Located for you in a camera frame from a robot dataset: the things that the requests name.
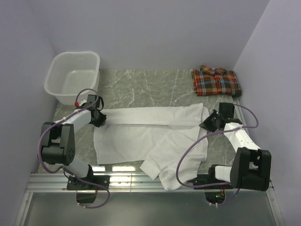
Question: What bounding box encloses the folded plaid flannel shirt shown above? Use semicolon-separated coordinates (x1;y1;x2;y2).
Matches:
191;65;242;97

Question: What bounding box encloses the white plastic laundry basket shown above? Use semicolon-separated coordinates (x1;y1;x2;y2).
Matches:
44;51;100;105

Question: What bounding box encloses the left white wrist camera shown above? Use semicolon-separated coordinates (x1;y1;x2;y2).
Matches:
74;99;87;107

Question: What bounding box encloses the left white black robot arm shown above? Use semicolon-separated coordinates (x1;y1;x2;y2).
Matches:
38;95;106;189

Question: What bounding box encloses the aluminium mounting rail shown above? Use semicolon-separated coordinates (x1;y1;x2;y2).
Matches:
25;170;275;194

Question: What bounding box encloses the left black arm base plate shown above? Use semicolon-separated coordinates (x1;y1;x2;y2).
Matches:
66;175;110;204

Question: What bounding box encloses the white long sleeve shirt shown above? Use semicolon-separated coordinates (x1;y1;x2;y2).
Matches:
94;103;209;190

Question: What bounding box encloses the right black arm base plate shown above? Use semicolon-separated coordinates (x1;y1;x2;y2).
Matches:
190;174;238;207

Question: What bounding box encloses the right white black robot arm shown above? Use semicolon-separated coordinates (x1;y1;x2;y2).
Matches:
199;102;271;191

